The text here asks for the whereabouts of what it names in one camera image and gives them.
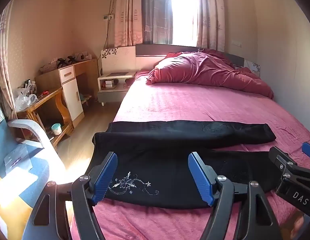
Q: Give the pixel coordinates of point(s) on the mint green cup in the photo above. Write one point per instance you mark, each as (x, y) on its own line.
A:
(56, 129)

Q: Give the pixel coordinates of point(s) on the grey and white headboard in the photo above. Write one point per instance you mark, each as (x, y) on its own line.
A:
(150, 51)

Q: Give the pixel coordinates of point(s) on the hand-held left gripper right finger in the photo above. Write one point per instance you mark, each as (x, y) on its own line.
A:
(200, 180)

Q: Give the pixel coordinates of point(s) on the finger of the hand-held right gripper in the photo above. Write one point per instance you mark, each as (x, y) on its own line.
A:
(282, 161)
(309, 151)

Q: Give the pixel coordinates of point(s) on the clear plastic packet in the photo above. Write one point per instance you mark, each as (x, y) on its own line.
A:
(17, 158)

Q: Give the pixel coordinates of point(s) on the white floral headboard panel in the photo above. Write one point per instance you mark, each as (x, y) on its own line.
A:
(117, 57)
(254, 67)

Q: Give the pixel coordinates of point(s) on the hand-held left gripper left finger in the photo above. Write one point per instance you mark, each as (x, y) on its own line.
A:
(105, 177)

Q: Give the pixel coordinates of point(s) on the bright window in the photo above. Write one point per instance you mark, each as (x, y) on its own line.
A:
(183, 12)

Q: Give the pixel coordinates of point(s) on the blue chair with white armrest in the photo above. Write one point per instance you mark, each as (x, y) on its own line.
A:
(32, 175)

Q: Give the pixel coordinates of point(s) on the bed with pink sheet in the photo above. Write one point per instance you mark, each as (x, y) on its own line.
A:
(195, 105)

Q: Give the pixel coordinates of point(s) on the wooden desk with white drawer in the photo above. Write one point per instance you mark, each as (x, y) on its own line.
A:
(52, 80)

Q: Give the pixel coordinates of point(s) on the small white box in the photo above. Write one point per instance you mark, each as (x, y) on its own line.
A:
(108, 82)

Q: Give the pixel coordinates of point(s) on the wooden side table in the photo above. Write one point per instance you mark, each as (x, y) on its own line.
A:
(48, 96)

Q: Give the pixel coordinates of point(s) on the person's right hand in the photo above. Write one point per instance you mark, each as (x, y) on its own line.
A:
(294, 226)

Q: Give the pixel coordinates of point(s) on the pink patterned curtain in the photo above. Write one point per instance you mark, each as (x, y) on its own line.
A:
(210, 17)
(127, 15)

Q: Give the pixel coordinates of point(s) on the white nightstand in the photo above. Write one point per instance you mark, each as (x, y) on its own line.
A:
(112, 93)

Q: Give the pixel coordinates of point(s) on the dark grey mat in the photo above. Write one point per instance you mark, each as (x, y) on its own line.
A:
(117, 74)

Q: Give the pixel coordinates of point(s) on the black embroidered pants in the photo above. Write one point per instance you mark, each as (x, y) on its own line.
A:
(157, 160)

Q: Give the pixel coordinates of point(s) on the pale pink side curtain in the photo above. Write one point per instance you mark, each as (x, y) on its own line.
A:
(3, 62)

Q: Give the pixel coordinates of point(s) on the black sandals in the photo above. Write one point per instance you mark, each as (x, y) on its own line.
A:
(66, 60)

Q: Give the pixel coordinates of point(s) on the dark sheer curtain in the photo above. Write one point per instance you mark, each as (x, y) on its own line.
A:
(156, 12)

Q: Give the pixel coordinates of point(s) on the red velvet duvet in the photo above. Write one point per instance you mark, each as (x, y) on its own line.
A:
(207, 70)

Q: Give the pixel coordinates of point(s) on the small red object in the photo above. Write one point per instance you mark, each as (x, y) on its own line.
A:
(45, 92)

